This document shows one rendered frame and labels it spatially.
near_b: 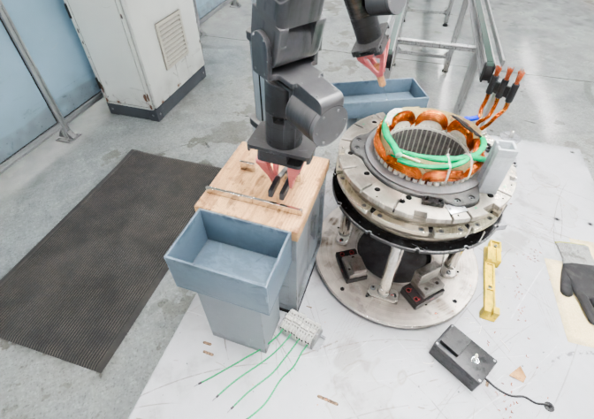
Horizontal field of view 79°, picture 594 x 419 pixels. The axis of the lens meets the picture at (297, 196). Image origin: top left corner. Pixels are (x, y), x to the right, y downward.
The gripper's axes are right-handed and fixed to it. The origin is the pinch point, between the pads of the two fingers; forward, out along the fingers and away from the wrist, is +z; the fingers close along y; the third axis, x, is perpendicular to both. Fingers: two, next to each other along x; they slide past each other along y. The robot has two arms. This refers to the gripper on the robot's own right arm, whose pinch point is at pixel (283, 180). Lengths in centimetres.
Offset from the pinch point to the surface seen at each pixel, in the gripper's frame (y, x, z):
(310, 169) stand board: 2.9, 7.6, 2.9
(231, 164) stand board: -12.2, 4.1, 3.5
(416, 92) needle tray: 20, 48, 5
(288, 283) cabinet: 4.1, -8.1, 19.2
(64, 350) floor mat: -89, -17, 112
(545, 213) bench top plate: 63, 41, 29
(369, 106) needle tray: 9.8, 36.0, 4.4
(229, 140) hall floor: -88, 138, 117
